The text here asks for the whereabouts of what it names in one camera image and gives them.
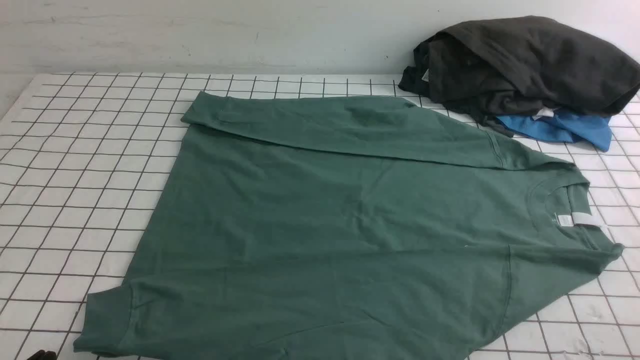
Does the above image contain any dark grey garment pile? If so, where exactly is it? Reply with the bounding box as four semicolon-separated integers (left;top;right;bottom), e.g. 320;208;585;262
398;16;640;135

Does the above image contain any white grid tablecloth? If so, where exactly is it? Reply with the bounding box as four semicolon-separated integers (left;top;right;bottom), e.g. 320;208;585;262
0;71;640;360

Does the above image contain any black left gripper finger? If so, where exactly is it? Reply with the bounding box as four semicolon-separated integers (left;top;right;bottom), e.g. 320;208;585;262
29;350;58;360

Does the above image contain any green long-sleeve top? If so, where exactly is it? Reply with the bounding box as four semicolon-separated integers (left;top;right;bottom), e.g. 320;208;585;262
73;92;624;360

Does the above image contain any blue garment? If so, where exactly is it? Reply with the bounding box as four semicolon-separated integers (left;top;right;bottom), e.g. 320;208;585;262
496;108;613;152

